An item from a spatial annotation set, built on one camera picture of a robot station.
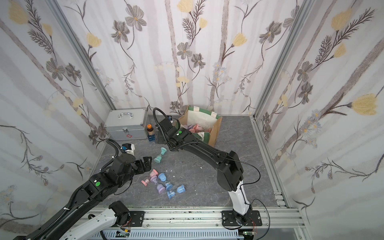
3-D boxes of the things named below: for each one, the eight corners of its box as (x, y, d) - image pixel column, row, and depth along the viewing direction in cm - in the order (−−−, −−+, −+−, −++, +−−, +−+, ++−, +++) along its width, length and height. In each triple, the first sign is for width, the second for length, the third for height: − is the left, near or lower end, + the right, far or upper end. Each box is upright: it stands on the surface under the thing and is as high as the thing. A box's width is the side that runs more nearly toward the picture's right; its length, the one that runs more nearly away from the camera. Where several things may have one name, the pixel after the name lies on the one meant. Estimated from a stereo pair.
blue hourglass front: (168, 199, 81) (168, 197, 79) (166, 193, 83) (166, 192, 81) (186, 190, 84) (186, 189, 82) (183, 185, 86) (183, 183, 84)
